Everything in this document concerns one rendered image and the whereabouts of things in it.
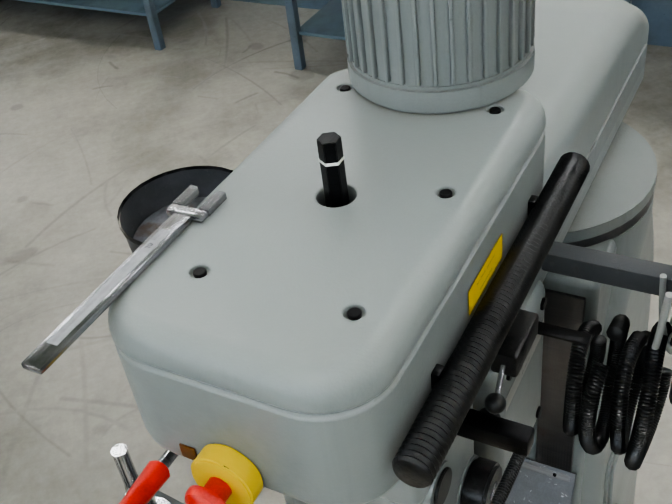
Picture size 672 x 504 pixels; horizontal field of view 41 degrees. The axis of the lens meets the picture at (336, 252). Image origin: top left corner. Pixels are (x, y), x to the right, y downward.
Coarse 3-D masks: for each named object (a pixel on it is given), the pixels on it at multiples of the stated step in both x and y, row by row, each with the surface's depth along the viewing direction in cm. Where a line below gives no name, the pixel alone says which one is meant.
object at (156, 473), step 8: (168, 456) 83; (176, 456) 84; (152, 464) 82; (160, 464) 82; (168, 464) 83; (144, 472) 81; (152, 472) 81; (160, 472) 81; (168, 472) 82; (136, 480) 81; (144, 480) 81; (152, 480) 81; (160, 480) 81; (136, 488) 80; (144, 488) 80; (152, 488) 81; (128, 496) 79; (136, 496) 80; (144, 496) 80; (152, 496) 81
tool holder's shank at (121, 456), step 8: (112, 448) 133; (120, 448) 133; (120, 456) 132; (128, 456) 133; (120, 464) 133; (128, 464) 134; (120, 472) 135; (128, 472) 135; (136, 472) 136; (128, 480) 136; (128, 488) 137
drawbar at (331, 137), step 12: (324, 144) 77; (336, 144) 77; (324, 156) 77; (336, 156) 77; (324, 168) 78; (336, 168) 78; (324, 180) 79; (336, 180) 79; (324, 192) 81; (336, 192) 80; (336, 204) 80
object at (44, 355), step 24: (192, 192) 83; (216, 192) 82; (192, 216) 80; (168, 240) 77; (144, 264) 75; (120, 288) 73; (72, 312) 71; (96, 312) 71; (48, 336) 69; (72, 336) 69; (24, 360) 67; (48, 360) 67
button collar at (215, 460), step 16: (208, 448) 73; (224, 448) 72; (192, 464) 73; (208, 464) 72; (224, 464) 71; (240, 464) 72; (224, 480) 72; (240, 480) 71; (256, 480) 72; (240, 496) 72; (256, 496) 73
